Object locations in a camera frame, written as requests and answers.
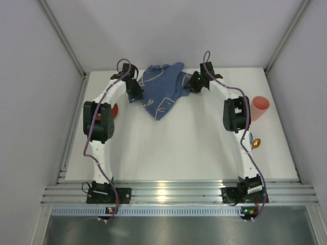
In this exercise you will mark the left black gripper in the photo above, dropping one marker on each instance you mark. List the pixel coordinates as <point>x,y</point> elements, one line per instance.
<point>133,89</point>

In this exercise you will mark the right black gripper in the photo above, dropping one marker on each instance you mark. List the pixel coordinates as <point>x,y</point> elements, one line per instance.
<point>194,84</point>

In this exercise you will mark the blue cloth placemat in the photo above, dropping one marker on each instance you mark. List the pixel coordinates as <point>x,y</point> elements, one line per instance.
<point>162,86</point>

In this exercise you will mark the red plate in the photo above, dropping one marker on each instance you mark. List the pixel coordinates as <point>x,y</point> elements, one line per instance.
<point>115,110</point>

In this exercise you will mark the pink plastic cup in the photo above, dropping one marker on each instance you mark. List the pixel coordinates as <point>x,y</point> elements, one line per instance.
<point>259,105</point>

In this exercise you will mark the gold spoon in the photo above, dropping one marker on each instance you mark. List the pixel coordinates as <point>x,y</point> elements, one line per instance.
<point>256,143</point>

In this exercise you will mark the perforated cable duct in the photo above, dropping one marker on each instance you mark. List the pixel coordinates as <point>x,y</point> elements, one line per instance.
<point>148,211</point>

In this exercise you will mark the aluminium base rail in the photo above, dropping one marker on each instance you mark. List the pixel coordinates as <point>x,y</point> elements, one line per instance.
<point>209,192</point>

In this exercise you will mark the left frame post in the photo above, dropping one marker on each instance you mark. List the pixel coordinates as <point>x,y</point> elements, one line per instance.
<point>61,35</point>

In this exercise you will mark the frame post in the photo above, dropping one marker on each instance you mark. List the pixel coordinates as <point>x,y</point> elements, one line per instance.
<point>61,35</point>
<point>287,34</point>

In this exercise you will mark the right frame post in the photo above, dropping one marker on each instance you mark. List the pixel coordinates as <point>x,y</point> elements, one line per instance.
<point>287,34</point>

